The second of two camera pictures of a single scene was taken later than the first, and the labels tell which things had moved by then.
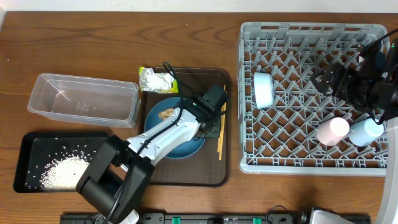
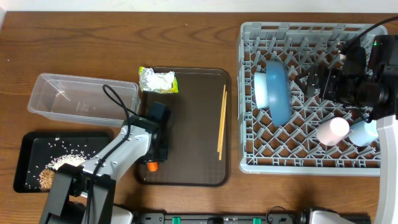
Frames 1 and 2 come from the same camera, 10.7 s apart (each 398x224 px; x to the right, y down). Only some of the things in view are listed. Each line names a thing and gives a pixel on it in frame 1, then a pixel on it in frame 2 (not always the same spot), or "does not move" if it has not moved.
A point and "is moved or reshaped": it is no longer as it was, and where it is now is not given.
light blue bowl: [264, 89] does not move
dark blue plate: [152, 122] → [279, 92]
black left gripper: [215, 135] → [165, 155]
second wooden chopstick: [222, 122] does not move
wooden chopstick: [222, 117] does not move
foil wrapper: [153, 81] does not move
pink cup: [332, 131] does not move
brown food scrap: [166, 113] is moved or reshaped
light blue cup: [364, 132] does not move
